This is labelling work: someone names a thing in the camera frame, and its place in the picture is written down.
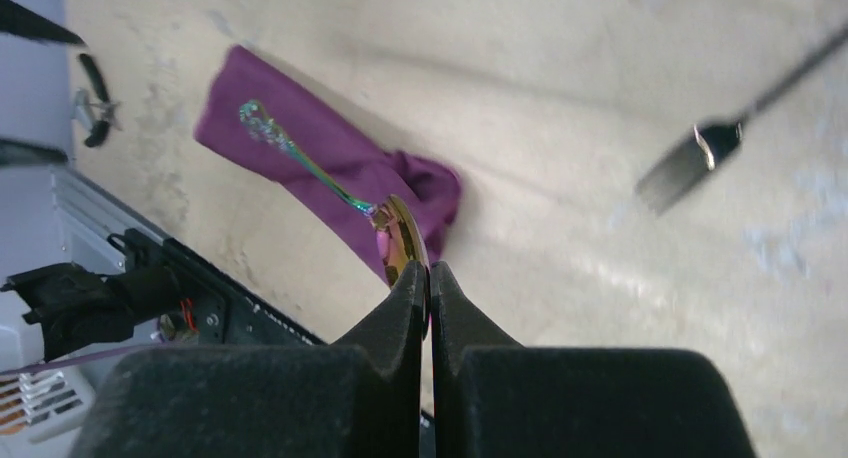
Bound purple cloth napkin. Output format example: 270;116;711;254
194;45;463;276

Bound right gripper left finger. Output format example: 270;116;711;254
71;262;428;457

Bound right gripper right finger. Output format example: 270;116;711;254
430;262;755;457

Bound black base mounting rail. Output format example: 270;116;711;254
105;228;439;458

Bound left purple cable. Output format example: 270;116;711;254
0;342;160;378

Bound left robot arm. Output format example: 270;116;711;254
1;230;196;438

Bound aluminium frame rail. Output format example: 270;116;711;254
51;167;169;274

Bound black handled pliers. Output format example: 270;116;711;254
71;53;123;148

